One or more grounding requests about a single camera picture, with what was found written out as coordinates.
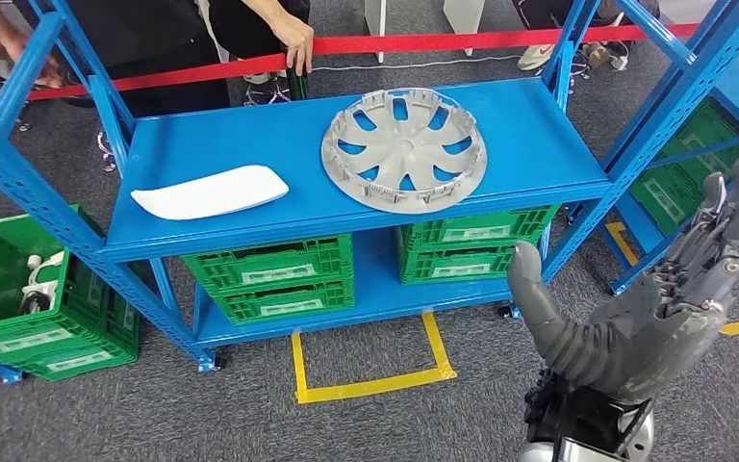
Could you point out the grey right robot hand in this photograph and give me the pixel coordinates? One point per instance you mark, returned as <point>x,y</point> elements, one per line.
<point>637,344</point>

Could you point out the grey plastic wheel cover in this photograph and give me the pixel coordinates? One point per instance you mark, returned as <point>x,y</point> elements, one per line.
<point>404,153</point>

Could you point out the white plastic part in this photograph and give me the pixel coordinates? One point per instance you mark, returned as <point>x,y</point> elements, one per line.
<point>43,292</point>

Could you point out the green folded plastic crate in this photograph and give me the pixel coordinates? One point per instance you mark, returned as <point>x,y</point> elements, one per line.
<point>239,307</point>
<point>414,255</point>
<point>321,252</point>
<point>525,223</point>

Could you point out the white power adapter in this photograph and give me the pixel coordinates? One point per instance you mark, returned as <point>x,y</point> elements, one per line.
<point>619,61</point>

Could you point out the chrome stool base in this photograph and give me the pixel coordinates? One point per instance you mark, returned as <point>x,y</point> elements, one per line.
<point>261,99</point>
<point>105,153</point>
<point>578,64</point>
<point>22,124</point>

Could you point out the person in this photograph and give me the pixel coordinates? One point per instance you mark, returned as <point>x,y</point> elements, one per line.
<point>140,38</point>
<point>535,56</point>
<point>9,44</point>
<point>229,32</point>

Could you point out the white table leg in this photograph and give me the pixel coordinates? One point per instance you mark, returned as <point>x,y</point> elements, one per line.
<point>375,25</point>
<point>463,19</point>

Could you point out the white curved plastic panel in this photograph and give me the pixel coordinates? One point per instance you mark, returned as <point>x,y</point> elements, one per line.
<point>210,192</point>

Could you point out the green open plastic crate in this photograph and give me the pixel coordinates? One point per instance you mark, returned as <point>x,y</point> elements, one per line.
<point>89,331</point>

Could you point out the black stanchion post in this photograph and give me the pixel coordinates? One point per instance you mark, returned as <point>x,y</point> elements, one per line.
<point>299,86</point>

